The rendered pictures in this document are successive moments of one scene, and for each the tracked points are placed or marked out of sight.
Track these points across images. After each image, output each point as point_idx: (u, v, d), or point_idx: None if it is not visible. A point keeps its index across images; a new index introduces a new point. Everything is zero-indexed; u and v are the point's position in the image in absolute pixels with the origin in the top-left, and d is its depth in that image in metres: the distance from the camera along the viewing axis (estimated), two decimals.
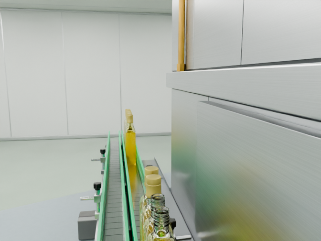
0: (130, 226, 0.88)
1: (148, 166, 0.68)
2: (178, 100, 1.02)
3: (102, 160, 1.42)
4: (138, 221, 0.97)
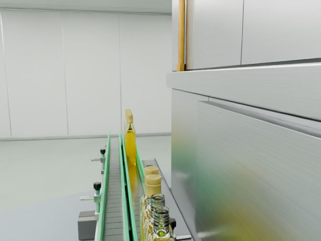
0: (130, 226, 0.88)
1: (148, 166, 0.68)
2: (178, 100, 1.02)
3: (102, 160, 1.42)
4: (138, 221, 0.97)
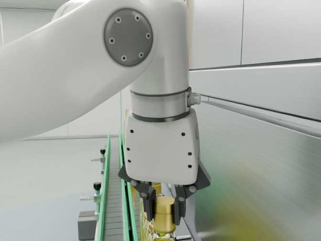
0: (130, 226, 0.88)
1: None
2: None
3: (102, 160, 1.42)
4: (138, 221, 0.97)
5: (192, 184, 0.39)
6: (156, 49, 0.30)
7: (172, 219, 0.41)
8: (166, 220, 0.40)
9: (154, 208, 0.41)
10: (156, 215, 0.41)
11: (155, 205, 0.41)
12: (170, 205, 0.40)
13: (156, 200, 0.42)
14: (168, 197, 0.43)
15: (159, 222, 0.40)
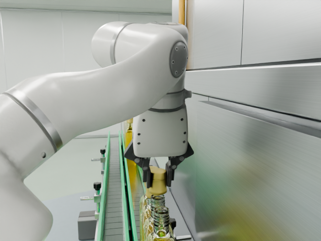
0: (130, 226, 0.88)
1: None
2: None
3: (102, 160, 1.42)
4: (138, 221, 0.97)
5: (181, 155, 0.54)
6: None
7: (165, 183, 0.55)
8: (162, 184, 0.54)
9: (151, 177, 0.54)
10: (154, 182, 0.54)
11: (152, 175, 0.54)
12: (164, 173, 0.54)
13: (152, 171, 0.55)
14: (159, 168, 0.56)
15: (157, 187, 0.54)
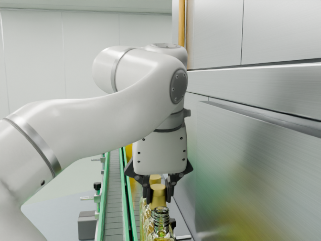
0: (130, 226, 0.88)
1: None
2: None
3: (102, 160, 1.42)
4: (138, 221, 0.97)
5: (181, 171, 0.54)
6: None
7: (165, 199, 0.55)
8: (162, 200, 0.55)
9: (151, 193, 0.55)
10: (154, 198, 0.54)
11: (152, 191, 0.55)
12: (164, 189, 0.55)
13: (152, 187, 0.55)
14: (158, 184, 0.57)
15: (157, 203, 0.55)
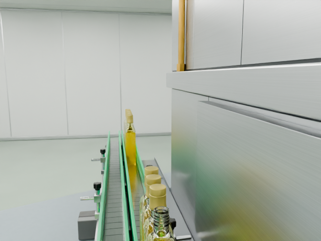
0: (130, 226, 0.88)
1: (148, 166, 0.68)
2: (178, 100, 1.02)
3: (102, 160, 1.42)
4: (138, 221, 0.97)
5: None
6: None
7: (165, 199, 0.55)
8: (162, 200, 0.55)
9: (151, 193, 0.55)
10: (154, 198, 0.54)
11: (152, 191, 0.55)
12: (164, 189, 0.55)
13: (152, 187, 0.55)
14: (158, 184, 0.57)
15: (157, 203, 0.55)
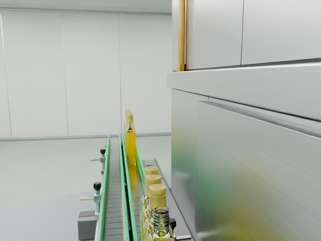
0: (130, 226, 0.88)
1: (148, 166, 0.68)
2: (178, 100, 1.02)
3: (102, 160, 1.42)
4: (138, 221, 0.97)
5: None
6: None
7: (165, 199, 0.55)
8: (162, 200, 0.55)
9: (151, 193, 0.55)
10: (154, 198, 0.54)
11: (152, 191, 0.55)
12: (164, 189, 0.55)
13: (152, 187, 0.55)
14: (158, 184, 0.57)
15: (157, 203, 0.55)
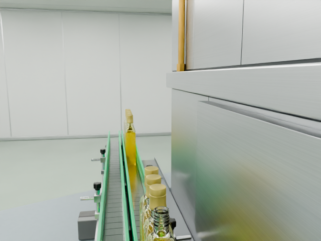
0: (130, 226, 0.88)
1: (148, 166, 0.68)
2: (178, 100, 1.02)
3: (102, 160, 1.42)
4: (138, 221, 0.97)
5: None
6: None
7: (165, 199, 0.55)
8: (162, 200, 0.55)
9: (151, 193, 0.55)
10: (154, 198, 0.54)
11: (152, 191, 0.55)
12: (164, 189, 0.55)
13: (152, 187, 0.55)
14: (158, 184, 0.57)
15: (157, 203, 0.55)
